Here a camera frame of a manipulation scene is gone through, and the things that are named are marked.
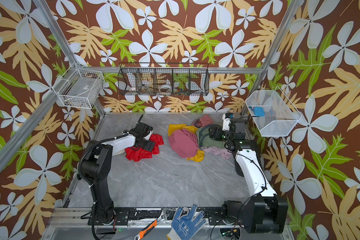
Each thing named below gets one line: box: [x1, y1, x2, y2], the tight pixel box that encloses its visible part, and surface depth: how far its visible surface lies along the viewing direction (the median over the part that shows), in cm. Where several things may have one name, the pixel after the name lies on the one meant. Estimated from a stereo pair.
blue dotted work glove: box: [166, 203, 207, 240], surface depth 73 cm
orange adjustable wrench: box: [134, 214, 165, 240], surface depth 72 cm
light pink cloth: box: [201, 146, 234, 160], surface depth 98 cm
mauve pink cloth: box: [168, 129, 199, 158], surface depth 93 cm
